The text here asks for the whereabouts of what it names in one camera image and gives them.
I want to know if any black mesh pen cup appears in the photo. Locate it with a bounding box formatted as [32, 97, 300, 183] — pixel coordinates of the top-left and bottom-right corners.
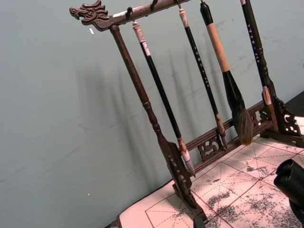
[287, 199, 304, 228]

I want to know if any dark wooden brush rack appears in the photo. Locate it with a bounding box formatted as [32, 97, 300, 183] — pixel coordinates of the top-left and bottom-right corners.
[69, 0, 304, 225]

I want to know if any large tan-handled calligraphy brush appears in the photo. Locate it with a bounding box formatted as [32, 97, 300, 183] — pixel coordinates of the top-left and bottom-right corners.
[199, 1, 254, 146]

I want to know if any white gridded calligraphy mat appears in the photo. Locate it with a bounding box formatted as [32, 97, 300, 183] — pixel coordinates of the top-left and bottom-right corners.
[117, 136, 304, 228]

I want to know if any thin black calligraphy brush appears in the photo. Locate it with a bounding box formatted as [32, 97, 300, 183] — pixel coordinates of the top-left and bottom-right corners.
[178, 8, 228, 150]
[239, 0, 274, 124]

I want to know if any black brush with white ferrule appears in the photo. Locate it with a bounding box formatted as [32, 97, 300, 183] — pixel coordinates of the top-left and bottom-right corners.
[132, 20, 196, 178]

